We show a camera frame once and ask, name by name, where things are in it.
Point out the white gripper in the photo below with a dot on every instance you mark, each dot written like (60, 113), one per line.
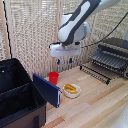
(65, 50)

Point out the yellow food pieces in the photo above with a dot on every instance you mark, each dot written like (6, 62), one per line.
(71, 88)

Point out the white black Franka robot arm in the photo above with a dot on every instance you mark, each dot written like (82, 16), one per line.
(75, 25)

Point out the black silver toaster oven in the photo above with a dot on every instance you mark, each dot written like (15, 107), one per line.
(116, 42)

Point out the blue binder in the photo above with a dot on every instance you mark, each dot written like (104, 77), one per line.
(46, 90)

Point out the red plastic cup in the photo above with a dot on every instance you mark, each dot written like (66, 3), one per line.
(53, 78)

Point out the beige woven folding screen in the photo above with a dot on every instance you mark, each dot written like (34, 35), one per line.
(30, 33)

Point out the black fabric storage bag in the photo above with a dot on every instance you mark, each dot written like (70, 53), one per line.
(16, 100)

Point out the thin black pole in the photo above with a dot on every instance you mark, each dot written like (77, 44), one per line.
(6, 30)

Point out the white bowl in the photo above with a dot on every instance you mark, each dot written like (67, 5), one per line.
(67, 94)

